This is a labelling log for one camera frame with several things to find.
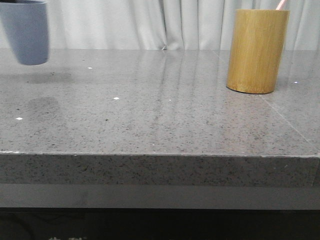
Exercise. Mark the bamboo cylinder holder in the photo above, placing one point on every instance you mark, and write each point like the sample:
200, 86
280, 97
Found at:
256, 50

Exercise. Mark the white curtain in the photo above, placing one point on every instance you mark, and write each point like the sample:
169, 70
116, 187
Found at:
146, 24

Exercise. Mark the blue plastic cup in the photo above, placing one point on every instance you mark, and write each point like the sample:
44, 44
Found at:
25, 23

